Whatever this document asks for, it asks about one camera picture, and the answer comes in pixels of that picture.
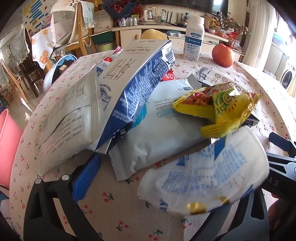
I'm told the yellow snack wrapper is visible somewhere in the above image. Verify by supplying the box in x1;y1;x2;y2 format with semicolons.
173;82;264;139

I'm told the white washing machine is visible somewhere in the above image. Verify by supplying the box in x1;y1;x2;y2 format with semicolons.
279;61;296;91

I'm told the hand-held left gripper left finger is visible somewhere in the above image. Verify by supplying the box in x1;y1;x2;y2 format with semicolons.
23;153;103;241

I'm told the light wooden chair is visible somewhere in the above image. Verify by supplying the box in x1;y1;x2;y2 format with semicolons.
0;59;29;105

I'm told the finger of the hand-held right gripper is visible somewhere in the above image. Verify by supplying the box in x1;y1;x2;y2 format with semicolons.
269;132;296;158

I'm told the red apple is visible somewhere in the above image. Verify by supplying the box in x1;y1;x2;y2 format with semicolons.
211;43;235;68

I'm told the white tv cabinet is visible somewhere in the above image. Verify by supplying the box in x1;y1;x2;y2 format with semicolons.
111;22;245;62

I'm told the dried flower bunch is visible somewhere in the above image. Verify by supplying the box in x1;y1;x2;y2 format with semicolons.
222;11;249;35

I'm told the wall poster with blue bars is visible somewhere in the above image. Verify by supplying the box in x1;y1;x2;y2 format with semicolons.
22;0;51;27

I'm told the white blue plastic wrapper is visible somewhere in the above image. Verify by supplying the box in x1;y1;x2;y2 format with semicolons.
137;126;270;215

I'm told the pink plastic basin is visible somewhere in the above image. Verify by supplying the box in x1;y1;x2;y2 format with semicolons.
0;108;23;189

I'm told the blue white milk carton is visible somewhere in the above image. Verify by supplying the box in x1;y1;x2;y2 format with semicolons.
95;39;176;154

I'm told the small red snack packet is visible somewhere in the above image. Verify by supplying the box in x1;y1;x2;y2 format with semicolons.
161;70;179;81

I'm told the black television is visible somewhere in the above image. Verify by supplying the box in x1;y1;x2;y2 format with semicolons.
139;0;229;15

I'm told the dark wooden chair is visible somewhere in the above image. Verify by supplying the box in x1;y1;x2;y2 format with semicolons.
10;28;47;98

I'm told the white paper packet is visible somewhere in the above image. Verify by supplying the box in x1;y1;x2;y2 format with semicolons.
38;70;105;177

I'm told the dining table with orange-print cloth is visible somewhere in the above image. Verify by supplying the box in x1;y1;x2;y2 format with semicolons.
31;27;56;70

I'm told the glass electric kettle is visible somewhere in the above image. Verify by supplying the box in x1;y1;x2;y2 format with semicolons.
139;8;158;25

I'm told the red silver torn wrapper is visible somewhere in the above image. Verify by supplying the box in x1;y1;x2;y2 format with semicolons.
105;46;123;63

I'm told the white curtain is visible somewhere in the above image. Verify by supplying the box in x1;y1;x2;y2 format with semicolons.
242;5;279;70

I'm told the white cardboard box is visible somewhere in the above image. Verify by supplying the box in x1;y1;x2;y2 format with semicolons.
94;9;115;34

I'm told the white plastic bottle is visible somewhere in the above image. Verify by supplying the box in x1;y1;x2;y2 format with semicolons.
183;16;205;62

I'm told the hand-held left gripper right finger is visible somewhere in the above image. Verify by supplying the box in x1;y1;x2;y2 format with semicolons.
201;188;270;241

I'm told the silver wipes packet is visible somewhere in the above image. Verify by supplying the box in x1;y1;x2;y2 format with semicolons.
108;78;214;181

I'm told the grey printed flattened carton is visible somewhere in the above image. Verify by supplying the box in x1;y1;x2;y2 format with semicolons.
196;67;235;90

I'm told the wooden chair with white cover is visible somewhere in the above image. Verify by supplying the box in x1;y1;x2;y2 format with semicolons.
50;0;97;58

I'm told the yellow pear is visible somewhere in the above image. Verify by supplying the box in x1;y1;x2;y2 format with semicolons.
140;29;168;40

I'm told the dark blue flower bouquet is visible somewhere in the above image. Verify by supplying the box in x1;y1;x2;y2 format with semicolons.
102;0;137;18

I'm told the green bin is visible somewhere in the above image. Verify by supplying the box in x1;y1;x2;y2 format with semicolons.
92;31;116;54

